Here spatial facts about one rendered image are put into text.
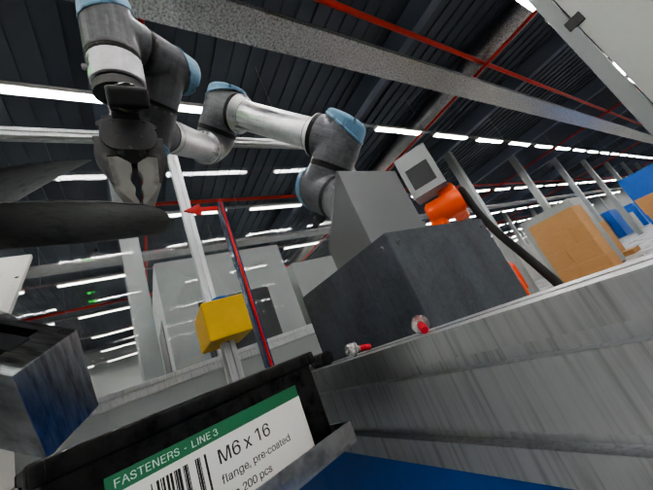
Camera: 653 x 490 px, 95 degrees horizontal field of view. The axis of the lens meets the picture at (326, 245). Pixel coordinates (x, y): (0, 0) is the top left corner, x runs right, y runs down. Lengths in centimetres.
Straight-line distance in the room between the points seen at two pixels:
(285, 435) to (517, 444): 14
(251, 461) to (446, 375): 13
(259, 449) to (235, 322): 53
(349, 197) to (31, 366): 50
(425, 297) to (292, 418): 28
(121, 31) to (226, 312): 54
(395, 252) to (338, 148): 39
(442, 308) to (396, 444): 25
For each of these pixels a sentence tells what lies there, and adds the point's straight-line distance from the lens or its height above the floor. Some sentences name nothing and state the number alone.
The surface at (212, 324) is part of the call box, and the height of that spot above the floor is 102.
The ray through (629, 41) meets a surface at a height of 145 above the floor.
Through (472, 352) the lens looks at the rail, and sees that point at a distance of 19.
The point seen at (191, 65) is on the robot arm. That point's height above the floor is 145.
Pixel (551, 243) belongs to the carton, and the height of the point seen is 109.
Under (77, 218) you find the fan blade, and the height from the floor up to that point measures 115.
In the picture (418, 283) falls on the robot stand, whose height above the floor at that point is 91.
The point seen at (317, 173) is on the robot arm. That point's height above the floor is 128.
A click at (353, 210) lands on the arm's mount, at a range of 60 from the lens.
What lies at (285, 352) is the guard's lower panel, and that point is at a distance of 128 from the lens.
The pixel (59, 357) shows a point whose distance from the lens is 47.
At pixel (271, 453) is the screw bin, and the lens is 23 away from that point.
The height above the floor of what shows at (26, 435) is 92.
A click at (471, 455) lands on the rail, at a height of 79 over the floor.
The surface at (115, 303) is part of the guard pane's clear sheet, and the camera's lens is 127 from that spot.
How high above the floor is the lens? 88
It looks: 18 degrees up
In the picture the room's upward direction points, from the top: 23 degrees counter-clockwise
